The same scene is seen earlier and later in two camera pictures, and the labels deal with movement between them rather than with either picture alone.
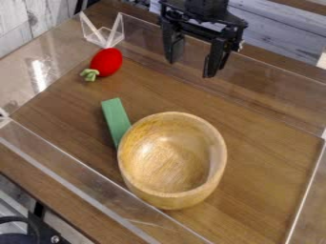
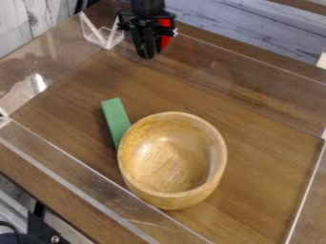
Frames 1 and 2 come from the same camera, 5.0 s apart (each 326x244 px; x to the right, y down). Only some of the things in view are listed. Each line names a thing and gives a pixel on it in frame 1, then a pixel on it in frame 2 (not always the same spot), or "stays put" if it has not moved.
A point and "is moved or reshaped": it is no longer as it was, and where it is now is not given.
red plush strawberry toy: (104, 63) is moved or reshaped
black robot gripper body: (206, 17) -> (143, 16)
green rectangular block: (116, 119) stays put
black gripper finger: (174, 39) -> (147, 36)
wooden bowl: (173, 159) stays put
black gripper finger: (217, 55) -> (162, 30)
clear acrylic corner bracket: (103, 36) stays put
